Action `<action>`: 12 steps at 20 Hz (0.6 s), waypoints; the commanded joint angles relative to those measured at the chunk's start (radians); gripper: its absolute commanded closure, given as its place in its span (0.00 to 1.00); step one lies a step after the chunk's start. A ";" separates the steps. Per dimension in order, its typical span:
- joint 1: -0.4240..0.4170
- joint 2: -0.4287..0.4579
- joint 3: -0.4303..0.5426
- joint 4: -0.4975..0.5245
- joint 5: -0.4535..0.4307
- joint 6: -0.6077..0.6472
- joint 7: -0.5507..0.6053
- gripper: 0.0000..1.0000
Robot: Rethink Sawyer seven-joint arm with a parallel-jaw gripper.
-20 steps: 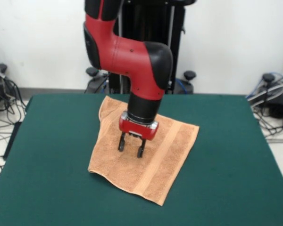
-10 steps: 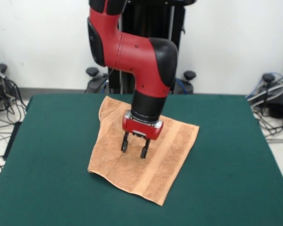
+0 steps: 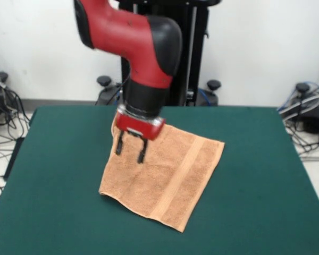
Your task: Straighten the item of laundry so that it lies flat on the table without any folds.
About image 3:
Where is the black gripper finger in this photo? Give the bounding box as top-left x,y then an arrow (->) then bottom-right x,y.
137,137 -> 149,164
115,129 -> 126,156

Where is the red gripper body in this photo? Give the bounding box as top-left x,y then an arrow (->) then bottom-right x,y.
115,105 -> 166,141

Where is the tan terry towel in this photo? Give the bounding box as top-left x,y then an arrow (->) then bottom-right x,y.
98,116 -> 225,233

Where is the dark green tablecloth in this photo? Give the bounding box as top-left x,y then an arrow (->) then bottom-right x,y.
0,105 -> 319,255

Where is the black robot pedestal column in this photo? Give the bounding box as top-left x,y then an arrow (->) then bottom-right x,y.
116,0 -> 221,107

